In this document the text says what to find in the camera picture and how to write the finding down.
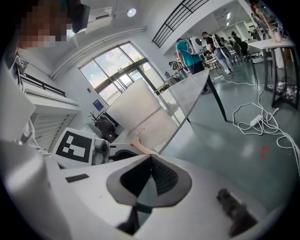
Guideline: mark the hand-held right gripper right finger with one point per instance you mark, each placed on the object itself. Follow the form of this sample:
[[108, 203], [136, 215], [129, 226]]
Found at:
[[201, 187]]

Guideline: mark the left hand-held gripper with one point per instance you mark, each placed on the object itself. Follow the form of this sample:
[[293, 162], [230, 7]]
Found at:
[[77, 147]]

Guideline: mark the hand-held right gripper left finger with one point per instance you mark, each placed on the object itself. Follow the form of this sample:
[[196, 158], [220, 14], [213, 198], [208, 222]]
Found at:
[[93, 187]]

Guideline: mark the wooden clothes hanger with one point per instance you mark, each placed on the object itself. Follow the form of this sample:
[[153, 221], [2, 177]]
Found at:
[[143, 147]]

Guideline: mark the white fabric container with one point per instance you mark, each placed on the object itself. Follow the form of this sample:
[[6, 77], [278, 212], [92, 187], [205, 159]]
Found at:
[[140, 110]]

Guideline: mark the dark potted plant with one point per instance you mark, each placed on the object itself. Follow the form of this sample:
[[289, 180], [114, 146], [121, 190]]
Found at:
[[103, 125]]

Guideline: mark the person's striped shirt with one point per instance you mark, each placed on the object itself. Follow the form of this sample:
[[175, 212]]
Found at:
[[32, 138]]

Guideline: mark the red floor tape mark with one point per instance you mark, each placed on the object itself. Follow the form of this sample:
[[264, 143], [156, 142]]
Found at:
[[265, 152]]

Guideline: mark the white power strip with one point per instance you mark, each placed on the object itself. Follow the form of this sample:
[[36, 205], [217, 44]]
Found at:
[[256, 120]]

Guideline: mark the large glass window door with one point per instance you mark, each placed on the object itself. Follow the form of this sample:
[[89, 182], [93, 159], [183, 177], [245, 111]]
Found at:
[[117, 68]]

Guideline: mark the grey table with black legs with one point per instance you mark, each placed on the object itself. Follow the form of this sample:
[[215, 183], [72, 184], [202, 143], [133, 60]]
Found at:
[[187, 89]]

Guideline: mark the white backpack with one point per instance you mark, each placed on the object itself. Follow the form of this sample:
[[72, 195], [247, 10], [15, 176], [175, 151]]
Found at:
[[195, 45], [216, 39]]

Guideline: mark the black chair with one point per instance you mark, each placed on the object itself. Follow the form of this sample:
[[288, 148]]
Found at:
[[241, 49]]

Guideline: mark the round ceiling lamp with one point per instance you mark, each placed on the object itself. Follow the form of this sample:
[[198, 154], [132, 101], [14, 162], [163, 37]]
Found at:
[[131, 12]]

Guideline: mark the black metal railing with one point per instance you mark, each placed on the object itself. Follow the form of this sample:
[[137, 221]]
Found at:
[[175, 21]]

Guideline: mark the wooden coat rack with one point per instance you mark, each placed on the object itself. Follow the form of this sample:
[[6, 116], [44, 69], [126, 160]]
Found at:
[[267, 21]]

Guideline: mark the blue wall sign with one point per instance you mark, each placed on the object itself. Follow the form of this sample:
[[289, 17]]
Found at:
[[98, 105]]

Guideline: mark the black head-mounted camera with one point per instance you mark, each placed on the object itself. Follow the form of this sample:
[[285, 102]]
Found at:
[[80, 17]]

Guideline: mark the white table with black frame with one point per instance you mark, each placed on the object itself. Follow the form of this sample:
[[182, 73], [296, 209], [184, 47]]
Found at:
[[274, 44]]

